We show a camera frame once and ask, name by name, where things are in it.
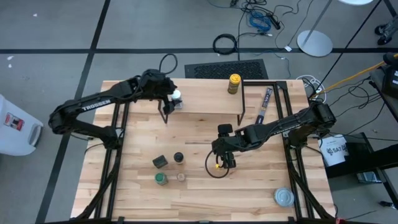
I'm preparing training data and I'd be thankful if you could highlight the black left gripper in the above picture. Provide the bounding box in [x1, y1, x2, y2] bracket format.
[139, 68, 178, 116]

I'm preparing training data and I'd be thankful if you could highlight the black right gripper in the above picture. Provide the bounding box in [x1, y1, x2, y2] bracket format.
[211, 136, 242, 169]

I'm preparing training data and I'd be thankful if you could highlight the white-lid bagel seasoning jar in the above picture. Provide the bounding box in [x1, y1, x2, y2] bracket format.
[170, 89, 184, 110]

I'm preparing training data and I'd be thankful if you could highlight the green black pepper tin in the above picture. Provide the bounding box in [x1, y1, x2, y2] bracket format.
[152, 154, 169, 169]

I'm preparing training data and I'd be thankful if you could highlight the yellow-lid chili onion bottle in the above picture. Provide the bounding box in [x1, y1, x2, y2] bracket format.
[227, 73, 242, 95]

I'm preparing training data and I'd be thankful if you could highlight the green-lid oregano jar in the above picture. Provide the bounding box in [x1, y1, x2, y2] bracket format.
[154, 172, 169, 186]

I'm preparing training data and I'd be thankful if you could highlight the wooden shelf with black legs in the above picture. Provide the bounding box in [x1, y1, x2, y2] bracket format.
[157, 77, 246, 126]

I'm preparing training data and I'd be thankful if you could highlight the black perforated floor mat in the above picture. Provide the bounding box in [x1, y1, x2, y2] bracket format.
[184, 58, 269, 80]

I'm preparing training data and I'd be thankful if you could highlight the round silver tin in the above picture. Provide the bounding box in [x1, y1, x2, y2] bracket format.
[273, 187, 295, 208]

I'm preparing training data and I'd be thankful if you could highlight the black side table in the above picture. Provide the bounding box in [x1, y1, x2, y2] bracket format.
[323, 132, 398, 187]

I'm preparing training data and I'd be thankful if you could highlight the round-base standing table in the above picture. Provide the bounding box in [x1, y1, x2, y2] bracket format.
[297, 0, 374, 58]

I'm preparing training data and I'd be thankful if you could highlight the white plastic bin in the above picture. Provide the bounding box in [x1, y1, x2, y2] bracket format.
[0, 94, 44, 157]

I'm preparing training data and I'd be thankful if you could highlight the black chair base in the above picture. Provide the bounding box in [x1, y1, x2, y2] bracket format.
[374, 23, 398, 46]

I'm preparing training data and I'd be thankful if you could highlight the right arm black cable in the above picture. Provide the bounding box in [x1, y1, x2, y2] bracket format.
[204, 151, 231, 179]

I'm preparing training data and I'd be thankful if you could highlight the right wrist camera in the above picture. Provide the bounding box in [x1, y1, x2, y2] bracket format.
[217, 123, 234, 137]

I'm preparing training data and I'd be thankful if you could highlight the coiled black cable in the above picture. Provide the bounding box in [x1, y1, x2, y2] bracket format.
[212, 33, 239, 56]

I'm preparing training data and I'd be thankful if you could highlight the black aluminium table frame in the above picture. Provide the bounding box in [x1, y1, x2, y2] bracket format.
[73, 80, 338, 224]

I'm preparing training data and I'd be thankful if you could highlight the white coiled cable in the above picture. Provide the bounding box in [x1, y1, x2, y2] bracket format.
[297, 74, 327, 104]

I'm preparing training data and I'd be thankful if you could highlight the blue cable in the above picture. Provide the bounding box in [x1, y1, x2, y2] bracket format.
[248, 11, 272, 32]

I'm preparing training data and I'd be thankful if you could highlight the yellow floor cable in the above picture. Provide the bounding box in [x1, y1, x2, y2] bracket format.
[309, 52, 398, 100]

